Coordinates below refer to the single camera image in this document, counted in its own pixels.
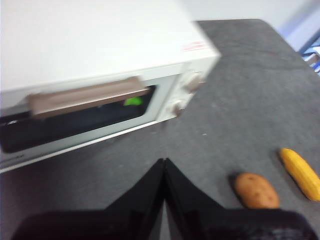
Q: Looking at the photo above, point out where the brown potato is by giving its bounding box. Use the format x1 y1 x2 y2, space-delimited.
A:
233 172 280 210

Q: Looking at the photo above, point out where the glass oven door beige handle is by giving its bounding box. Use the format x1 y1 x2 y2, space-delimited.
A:
0 74 181 173

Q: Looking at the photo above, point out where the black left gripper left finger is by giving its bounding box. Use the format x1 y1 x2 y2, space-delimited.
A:
11 157 166 240

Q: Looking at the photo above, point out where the beige round oven knob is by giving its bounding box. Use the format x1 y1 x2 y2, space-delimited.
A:
183 72 205 92
171 99 187 117

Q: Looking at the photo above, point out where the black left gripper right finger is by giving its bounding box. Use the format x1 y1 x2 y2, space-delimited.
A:
163 157 317 240

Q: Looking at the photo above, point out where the yellow corn cob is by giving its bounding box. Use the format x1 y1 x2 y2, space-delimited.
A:
278 147 320 202

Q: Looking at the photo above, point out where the purple eggplant green stem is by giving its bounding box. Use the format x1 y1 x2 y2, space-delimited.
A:
124 96 143 107

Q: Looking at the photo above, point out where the blue background object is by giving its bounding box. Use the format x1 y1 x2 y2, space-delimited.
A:
298 42 320 74

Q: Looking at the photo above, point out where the white Toshiba toaster oven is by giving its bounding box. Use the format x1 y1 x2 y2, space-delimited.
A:
0 0 222 173

